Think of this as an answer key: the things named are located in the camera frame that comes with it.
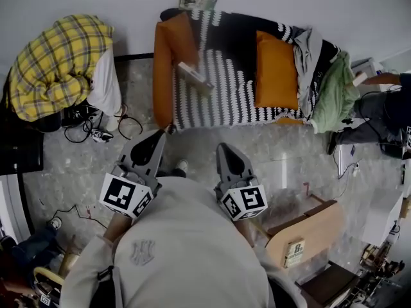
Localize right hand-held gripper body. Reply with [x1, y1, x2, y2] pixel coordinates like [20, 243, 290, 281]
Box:
[214, 171, 268, 222]

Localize person's white shirt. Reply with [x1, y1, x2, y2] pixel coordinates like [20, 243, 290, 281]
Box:
[59, 176, 310, 308]

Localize green printed box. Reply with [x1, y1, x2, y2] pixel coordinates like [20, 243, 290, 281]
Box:
[178, 0, 220, 12]

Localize large orange cushion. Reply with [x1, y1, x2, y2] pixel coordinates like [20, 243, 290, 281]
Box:
[254, 30, 301, 110]

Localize dark brown chair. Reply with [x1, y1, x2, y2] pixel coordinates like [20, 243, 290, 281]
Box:
[298, 261, 361, 308]

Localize white box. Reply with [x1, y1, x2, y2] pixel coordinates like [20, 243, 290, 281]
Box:
[362, 189, 405, 247]

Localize black floor cable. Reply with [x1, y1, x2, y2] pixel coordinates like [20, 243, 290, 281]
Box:
[63, 111, 144, 144]

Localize person's left forearm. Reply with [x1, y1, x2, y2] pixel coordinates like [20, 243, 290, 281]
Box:
[102, 214, 134, 244]

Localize person's right forearm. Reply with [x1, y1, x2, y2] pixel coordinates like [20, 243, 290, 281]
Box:
[232, 218, 258, 247]

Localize beige printed carton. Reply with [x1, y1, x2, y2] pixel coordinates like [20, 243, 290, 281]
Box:
[283, 239, 306, 268]

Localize pale green blanket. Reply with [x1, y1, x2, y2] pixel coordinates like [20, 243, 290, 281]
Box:
[310, 50, 361, 135]

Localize white cabinet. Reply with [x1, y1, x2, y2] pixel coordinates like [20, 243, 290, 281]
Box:
[351, 57, 383, 77]

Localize wooden chair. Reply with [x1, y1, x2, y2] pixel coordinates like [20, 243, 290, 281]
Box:
[31, 234, 82, 289]

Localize green bordered book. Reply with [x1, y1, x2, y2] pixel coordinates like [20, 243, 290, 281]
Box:
[177, 61, 215, 97]

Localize black shoulder strap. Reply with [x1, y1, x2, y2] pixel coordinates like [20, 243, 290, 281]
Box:
[95, 264, 118, 308]

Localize orange sofa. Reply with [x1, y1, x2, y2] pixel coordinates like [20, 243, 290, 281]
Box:
[152, 8, 343, 135]

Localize person's black trousers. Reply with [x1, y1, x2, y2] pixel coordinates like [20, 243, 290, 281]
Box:
[156, 168, 188, 178]

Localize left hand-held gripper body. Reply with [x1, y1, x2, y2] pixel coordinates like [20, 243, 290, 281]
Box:
[98, 160, 162, 219]

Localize light wooden side table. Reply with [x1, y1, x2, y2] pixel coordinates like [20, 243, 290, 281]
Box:
[265, 193, 345, 270]

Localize small orange cushion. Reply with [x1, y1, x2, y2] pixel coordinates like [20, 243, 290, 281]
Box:
[155, 11, 200, 67]

